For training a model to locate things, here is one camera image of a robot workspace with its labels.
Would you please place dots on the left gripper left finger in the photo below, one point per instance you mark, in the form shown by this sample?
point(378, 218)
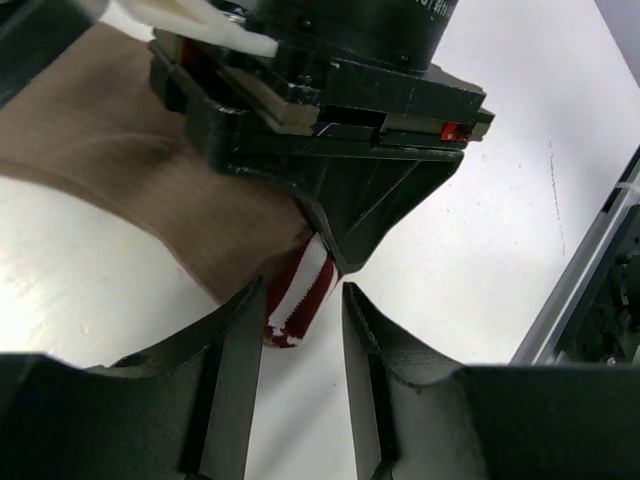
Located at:
point(183, 407)

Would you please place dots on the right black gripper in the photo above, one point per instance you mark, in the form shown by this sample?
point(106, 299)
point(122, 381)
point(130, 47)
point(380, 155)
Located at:
point(349, 79)

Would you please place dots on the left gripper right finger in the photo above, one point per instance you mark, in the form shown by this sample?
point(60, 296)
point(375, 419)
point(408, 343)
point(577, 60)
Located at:
point(387, 369)

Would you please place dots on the brown striped sock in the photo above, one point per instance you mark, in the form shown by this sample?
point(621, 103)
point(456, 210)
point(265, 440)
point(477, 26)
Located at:
point(90, 126)

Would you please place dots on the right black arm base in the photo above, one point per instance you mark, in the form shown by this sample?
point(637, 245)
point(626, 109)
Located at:
point(602, 324)

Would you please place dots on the aluminium frame rail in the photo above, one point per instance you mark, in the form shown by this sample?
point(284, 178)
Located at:
point(541, 344)

